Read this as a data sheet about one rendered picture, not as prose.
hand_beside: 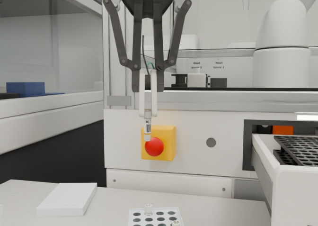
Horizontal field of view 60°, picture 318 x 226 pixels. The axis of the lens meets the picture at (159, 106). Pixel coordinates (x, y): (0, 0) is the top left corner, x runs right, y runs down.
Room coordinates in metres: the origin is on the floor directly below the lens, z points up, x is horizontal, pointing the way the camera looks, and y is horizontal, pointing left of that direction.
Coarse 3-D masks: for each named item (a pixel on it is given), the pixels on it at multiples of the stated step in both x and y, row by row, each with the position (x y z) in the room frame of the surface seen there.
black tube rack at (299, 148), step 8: (280, 136) 0.55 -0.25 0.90; (288, 136) 0.55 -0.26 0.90; (296, 136) 0.55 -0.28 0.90; (280, 144) 0.50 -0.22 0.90; (288, 144) 0.48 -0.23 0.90; (296, 144) 0.48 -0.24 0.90; (304, 144) 0.48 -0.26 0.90; (312, 144) 0.49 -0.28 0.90; (280, 152) 0.54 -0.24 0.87; (288, 152) 0.44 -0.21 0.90; (296, 152) 0.43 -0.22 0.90; (304, 152) 0.43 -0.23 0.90; (312, 152) 0.44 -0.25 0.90; (280, 160) 0.49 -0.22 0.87; (288, 160) 0.48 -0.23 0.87; (296, 160) 0.39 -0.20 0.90; (304, 160) 0.39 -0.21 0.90; (312, 160) 0.39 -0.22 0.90
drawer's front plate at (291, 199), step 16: (288, 176) 0.26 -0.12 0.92; (304, 176) 0.25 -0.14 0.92; (288, 192) 0.26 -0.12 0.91; (304, 192) 0.25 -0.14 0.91; (272, 208) 0.27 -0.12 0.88; (288, 208) 0.26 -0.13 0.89; (304, 208) 0.25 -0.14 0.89; (272, 224) 0.27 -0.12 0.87; (288, 224) 0.26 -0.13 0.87; (304, 224) 0.25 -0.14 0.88
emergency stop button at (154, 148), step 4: (152, 140) 0.56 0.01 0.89; (156, 140) 0.56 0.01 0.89; (160, 140) 0.56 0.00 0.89; (148, 144) 0.56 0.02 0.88; (152, 144) 0.56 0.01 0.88; (156, 144) 0.55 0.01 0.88; (160, 144) 0.55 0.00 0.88; (148, 148) 0.56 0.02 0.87; (152, 148) 0.56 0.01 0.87; (156, 148) 0.55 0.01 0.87; (160, 148) 0.55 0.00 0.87; (148, 152) 0.56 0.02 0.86; (152, 152) 0.56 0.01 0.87; (156, 152) 0.55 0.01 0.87; (160, 152) 0.56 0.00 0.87
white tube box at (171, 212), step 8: (136, 208) 0.45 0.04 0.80; (144, 208) 0.45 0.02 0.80; (152, 208) 0.45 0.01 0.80; (160, 208) 0.45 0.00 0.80; (168, 208) 0.45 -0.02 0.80; (176, 208) 0.45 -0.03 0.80; (128, 216) 0.42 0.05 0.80; (136, 216) 0.43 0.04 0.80; (144, 216) 0.43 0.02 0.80; (152, 216) 0.43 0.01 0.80; (160, 216) 0.43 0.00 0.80; (168, 216) 0.43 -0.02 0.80; (176, 216) 0.43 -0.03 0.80; (128, 224) 0.40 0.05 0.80; (136, 224) 0.40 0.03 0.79; (144, 224) 0.40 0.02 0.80; (152, 224) 0.40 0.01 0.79; (160, 224) 0.40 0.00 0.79; (168, 224) 0.40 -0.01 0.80
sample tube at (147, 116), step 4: (144, 112) 0.41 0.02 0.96; (148, 112) 0.41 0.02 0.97; (144, 116) 0.41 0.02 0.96; (148, 116) 0.41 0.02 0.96; (144, 120) 0.42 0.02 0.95; (148, 120) 0.41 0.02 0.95; (144, 124) 0.41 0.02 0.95; (148, 124) 0.41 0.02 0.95; (144, 128) 0.41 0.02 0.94; (148, 128) 0.41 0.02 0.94; (144, 132) 0.41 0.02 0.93; (148, 132) 0.41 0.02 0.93; (144, 136) 0.41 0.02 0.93; (148, 136) 0.41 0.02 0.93; (144, 140) 0.41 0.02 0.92; (148, 140) 0.41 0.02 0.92
